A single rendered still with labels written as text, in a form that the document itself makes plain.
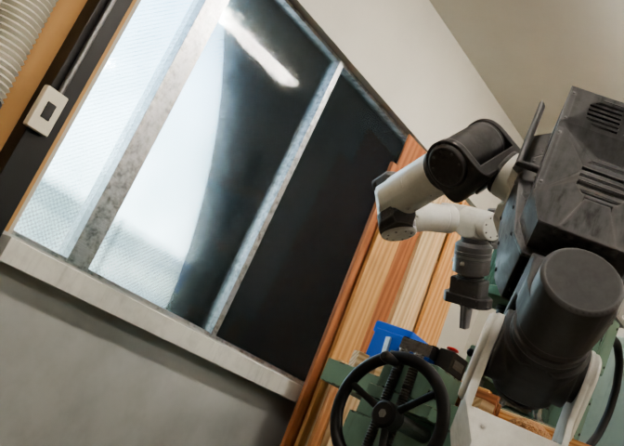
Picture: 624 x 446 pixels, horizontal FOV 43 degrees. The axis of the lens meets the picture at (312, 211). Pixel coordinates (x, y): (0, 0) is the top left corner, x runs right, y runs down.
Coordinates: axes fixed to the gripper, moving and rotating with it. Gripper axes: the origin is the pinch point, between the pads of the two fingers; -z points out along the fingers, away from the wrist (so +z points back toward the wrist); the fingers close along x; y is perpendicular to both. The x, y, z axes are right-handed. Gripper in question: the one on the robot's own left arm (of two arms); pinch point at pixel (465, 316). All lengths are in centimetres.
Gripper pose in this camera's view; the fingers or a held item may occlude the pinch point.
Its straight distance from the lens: 196.0
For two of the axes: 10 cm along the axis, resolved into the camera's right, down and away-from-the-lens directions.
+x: 7.4, 1.6, -6.6
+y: 6.7, -0.6, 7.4
